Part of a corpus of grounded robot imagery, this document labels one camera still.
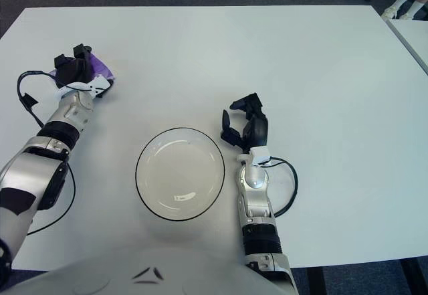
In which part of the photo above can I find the black table leg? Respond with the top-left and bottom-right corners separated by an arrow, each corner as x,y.
399,258 -> 427,295
306,266 -> 327,295

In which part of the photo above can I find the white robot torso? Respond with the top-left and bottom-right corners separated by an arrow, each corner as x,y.
0,244 -> 298,295

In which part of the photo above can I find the white plate black rim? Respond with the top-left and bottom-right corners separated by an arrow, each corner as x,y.
134,127 -> 225,222

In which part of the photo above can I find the purple tissue paper pack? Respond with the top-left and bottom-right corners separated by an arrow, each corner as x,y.
48,52 -> 117,90

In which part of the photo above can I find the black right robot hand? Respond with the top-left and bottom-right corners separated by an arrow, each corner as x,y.
219,92 -> 270,154

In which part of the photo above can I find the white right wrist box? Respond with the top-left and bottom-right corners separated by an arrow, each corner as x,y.
250,146 -> 270,167

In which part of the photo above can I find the white side table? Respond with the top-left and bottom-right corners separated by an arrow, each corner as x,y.
386,19 -> 428,75

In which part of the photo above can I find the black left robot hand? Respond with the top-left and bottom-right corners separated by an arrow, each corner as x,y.
53,43 -> 96,90

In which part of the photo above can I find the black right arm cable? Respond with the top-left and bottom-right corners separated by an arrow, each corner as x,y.
267,157 -> 299,218

